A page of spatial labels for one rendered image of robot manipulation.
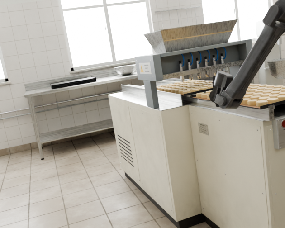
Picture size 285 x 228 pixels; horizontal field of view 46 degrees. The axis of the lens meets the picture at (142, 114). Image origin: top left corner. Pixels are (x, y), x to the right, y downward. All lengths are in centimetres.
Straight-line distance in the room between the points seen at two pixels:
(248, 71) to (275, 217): 76
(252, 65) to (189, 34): 94
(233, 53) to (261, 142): 94
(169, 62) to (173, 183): 78
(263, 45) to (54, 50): 418
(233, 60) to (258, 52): 111
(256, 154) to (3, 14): 426
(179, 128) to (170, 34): 59
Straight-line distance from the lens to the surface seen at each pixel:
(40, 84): 510
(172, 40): 213
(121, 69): 482
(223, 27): 230
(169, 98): 225
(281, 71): 563
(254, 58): 129
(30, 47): 517
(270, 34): 126
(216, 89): 141
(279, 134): 159
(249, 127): 164
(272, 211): 173
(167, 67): 214
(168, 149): 212
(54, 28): 519
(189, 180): 225
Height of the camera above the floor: 123
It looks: 11 degrees down
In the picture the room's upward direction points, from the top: 9 degrees counter-clockwise
